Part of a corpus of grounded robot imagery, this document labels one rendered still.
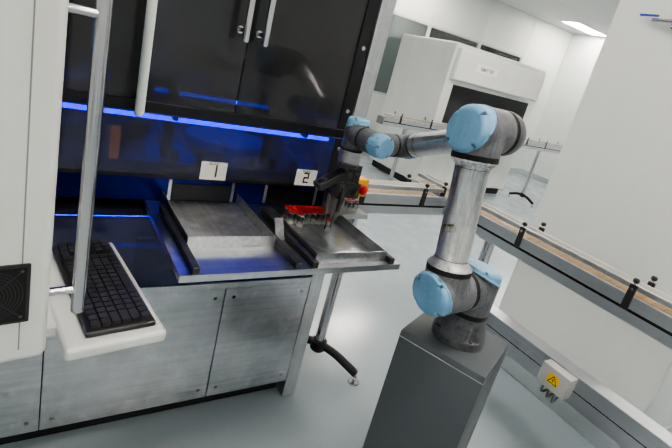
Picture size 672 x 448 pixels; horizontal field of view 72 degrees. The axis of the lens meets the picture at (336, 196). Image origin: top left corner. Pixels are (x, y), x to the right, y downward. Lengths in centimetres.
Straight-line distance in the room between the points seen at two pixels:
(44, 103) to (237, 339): 128
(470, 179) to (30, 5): 91
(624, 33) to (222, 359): 234
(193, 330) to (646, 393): 198
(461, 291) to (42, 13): 101
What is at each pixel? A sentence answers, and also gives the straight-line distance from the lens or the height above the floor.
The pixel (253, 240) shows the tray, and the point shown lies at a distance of 136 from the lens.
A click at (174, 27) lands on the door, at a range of 142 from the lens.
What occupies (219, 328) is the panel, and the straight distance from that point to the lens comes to 184.
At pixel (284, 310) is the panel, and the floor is 46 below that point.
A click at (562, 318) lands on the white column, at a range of 274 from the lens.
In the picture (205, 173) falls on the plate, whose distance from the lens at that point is 152.
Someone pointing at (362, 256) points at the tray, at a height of 90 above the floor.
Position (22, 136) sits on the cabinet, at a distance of 86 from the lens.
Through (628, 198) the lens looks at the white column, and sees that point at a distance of 255.
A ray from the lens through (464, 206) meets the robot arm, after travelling 115.
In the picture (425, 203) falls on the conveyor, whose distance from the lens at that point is 223.
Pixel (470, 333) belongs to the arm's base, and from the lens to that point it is 136.
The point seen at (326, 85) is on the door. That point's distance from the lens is 162.
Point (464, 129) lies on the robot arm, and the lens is 113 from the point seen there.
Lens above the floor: 146
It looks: 17 degrees down
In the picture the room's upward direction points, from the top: 14 degrees clockwise
